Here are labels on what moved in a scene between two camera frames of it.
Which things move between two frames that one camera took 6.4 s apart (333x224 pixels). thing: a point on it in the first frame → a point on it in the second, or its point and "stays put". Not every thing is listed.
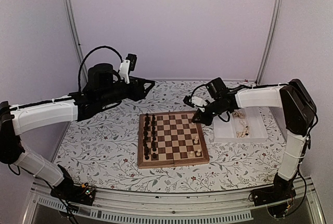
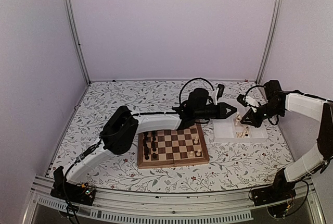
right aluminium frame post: x=273 y=25 stays put
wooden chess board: x=170 y=139 stays put
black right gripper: x=206 y=121 → x=255 y=122
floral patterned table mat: x=102 y=151 stays put
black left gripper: x=137 y=92 → x=222 y=112
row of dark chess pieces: x=145 y=145 stays put
